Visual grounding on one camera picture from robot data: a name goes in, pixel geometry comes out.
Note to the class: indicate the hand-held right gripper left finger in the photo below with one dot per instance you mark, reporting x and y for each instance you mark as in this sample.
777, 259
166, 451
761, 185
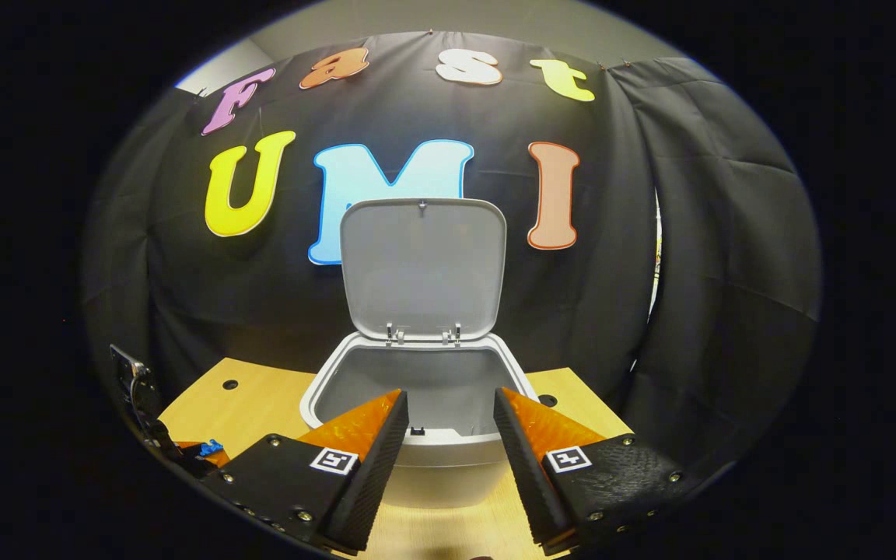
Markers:
374, 474

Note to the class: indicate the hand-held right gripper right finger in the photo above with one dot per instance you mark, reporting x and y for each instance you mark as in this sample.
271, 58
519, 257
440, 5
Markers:
530, 474

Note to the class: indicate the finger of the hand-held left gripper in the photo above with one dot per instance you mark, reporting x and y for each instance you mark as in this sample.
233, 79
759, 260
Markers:
218, 460

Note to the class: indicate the blue paper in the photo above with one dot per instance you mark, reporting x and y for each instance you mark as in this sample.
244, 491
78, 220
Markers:
211, 448

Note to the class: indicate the white desktop garbage bin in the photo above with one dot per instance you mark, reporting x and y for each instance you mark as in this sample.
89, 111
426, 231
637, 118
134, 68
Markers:
425, 264

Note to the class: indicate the wooden desktop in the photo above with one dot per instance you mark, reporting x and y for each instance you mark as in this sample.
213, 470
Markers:
261, 412

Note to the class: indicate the black backdrop cloth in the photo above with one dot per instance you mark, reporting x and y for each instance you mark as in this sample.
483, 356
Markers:
611, 311

